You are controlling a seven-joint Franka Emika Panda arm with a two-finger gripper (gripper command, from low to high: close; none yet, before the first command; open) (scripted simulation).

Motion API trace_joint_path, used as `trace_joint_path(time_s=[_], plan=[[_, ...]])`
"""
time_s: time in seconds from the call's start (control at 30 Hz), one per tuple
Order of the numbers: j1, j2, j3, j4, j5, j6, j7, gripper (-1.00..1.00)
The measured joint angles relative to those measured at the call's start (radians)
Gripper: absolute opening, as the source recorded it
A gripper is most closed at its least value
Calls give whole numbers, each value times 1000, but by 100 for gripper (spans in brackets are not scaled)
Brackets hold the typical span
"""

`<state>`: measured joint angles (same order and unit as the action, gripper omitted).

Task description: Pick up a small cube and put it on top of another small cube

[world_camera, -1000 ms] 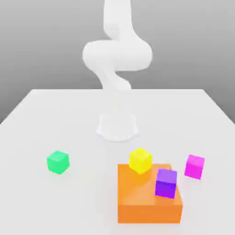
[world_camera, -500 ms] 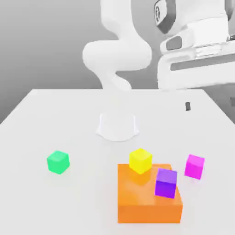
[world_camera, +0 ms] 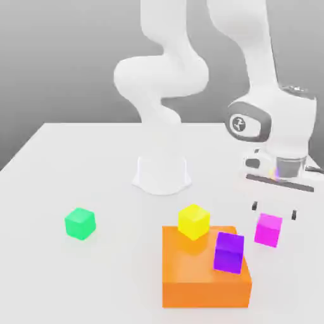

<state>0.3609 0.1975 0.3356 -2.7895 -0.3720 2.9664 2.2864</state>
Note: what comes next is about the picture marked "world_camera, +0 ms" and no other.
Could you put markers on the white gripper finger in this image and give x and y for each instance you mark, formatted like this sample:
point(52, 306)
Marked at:
point(254, 206)
point(294, 215)

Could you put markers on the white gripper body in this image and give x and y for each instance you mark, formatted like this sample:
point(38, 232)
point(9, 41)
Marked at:
point(278, 182)

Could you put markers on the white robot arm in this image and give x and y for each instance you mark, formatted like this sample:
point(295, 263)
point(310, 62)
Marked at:
point(162, 76)

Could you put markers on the small magenta cube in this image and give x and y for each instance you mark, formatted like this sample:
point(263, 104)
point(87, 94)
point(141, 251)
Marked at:
point(268, 231)

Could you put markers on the small purple cube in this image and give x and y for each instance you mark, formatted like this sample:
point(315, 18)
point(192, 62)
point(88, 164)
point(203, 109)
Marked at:
point(229, 253)

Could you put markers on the small yellow cube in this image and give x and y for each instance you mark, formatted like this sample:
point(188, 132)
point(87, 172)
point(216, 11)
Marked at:
point(193, 221)

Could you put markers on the small green cube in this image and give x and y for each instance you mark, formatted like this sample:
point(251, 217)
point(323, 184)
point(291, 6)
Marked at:
point(80, 224)

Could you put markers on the large orange box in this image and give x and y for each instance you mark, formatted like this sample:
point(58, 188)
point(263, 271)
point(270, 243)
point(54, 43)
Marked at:
point(197, 278)

